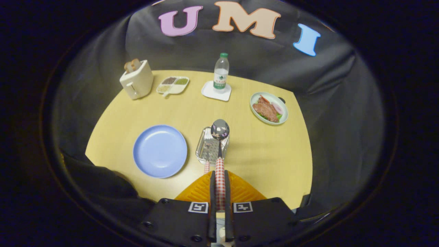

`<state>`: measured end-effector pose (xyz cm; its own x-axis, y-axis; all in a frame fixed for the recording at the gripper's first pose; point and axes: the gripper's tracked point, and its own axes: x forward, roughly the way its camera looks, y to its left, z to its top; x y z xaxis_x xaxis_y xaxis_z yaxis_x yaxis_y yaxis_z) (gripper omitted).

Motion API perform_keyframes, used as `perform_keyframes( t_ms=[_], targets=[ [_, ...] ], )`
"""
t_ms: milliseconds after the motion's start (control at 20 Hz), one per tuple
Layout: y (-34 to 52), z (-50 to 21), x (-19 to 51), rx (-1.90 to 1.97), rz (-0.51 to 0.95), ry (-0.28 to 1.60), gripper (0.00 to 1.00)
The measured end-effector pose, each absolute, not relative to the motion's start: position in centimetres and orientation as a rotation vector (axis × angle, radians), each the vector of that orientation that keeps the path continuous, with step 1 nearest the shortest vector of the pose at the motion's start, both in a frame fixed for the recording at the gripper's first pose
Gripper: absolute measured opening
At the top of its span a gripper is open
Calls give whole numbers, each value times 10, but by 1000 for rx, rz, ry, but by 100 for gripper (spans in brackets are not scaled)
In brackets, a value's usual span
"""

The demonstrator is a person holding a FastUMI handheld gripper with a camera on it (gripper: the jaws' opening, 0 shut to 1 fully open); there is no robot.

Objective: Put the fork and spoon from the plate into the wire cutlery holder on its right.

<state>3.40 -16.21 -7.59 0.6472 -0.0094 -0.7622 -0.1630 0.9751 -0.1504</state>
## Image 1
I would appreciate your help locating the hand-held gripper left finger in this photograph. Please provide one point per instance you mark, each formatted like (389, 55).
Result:
(185, 219)

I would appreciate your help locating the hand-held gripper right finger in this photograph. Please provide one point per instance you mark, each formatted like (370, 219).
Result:
(257, 219)

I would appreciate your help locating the perforated metal basket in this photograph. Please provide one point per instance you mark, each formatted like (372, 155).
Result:
(205, 152)

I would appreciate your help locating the blue round plate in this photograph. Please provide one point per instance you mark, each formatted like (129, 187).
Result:
(159, 151)

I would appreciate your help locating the brown meat slices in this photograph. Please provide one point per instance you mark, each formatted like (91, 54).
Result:
(265, 110)

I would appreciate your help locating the pink ham slice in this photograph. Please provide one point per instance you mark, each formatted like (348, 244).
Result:
(277, 108)

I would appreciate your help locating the pale green food plate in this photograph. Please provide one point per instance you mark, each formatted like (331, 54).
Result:
(274, 96)

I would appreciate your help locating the white square coaster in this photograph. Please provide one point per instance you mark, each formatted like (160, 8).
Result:
(209, 92)

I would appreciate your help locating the white divided grain dish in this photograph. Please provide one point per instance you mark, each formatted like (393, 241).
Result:
(173, 87)

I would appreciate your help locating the cream toaster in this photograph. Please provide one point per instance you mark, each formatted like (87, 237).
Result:
(139, 84)

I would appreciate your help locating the black backdrop cloth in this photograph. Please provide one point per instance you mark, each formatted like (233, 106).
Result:
(343, 103)

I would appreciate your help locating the clear water bottle green cap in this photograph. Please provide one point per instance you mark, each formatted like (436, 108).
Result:
(221, 73)

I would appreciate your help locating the toast bread slice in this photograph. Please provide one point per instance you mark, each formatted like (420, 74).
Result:
(136, 63)
(128, 67)

